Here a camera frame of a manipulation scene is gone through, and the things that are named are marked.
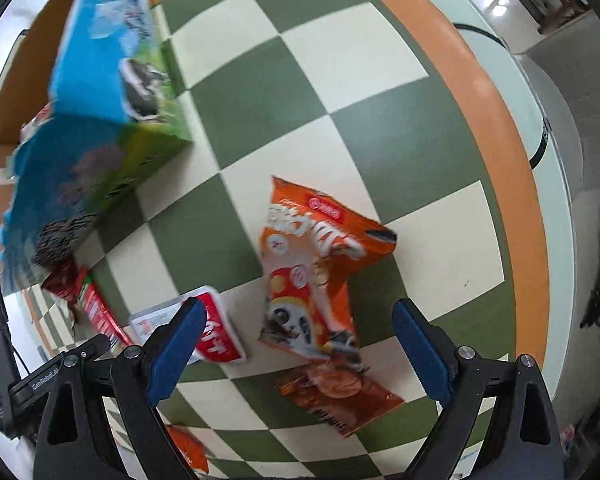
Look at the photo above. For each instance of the brown snack packet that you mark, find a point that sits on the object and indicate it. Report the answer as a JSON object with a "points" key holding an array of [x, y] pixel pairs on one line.
{"points": [[340, 397]]}

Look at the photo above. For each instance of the red green snack packet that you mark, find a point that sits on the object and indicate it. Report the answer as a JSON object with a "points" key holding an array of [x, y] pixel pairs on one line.
{"points": [[90, 302]]}

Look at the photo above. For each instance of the orange panda snack bag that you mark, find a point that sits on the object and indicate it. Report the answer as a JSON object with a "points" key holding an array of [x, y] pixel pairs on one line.
{"points": [[310, 245]]}

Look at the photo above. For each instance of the open cardboard milk box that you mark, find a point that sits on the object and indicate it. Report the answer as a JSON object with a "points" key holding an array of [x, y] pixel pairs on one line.
{"points": [[87, 112]]}

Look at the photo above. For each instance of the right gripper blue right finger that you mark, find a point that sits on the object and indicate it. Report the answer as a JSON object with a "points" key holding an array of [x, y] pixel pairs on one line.
{"points": [[450, 376]]}

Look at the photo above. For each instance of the small red triangular packet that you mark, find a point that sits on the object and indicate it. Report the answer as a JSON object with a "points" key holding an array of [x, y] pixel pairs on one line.
{"points": [[63, 281]]}

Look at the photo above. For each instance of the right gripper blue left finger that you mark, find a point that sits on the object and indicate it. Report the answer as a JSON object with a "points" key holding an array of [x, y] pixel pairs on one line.
{"points": [[145, 375]]}

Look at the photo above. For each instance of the grey office chair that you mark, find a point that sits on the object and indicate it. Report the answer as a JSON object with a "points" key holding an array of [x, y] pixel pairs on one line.
{"points": [[564, 71]]}

